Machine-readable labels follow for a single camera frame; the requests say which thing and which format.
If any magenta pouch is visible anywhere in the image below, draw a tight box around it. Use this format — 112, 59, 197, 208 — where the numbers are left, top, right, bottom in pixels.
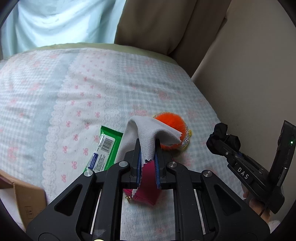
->
123, 160, 161, 205

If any green wet wipes pack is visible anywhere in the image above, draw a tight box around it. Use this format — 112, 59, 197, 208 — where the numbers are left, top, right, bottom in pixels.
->
85, 126, 123, 173

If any grey cleaning cloth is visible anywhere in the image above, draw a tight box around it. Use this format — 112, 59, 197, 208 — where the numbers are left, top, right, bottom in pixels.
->
115, 115, 181, 165

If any orange pompom glitter scrubber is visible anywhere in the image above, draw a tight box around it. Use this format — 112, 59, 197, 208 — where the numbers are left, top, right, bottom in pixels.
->
153, 112, 192, 152

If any black scrunchie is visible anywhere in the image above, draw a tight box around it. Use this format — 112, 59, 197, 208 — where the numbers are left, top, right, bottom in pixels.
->
206, 123, 241, 156

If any person right hand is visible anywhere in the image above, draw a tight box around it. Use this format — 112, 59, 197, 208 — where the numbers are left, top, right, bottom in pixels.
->
249, 198, 270, 223

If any cardboard box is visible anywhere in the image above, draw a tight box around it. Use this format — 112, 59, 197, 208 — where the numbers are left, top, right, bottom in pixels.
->
1, 170, 47, 230

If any brown curtain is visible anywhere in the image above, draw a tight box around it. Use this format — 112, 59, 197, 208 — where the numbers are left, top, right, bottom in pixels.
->
114, 0, 231, 76

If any light blue sheet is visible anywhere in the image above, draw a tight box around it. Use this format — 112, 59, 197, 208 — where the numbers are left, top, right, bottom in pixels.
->
1, 1, 125, 58

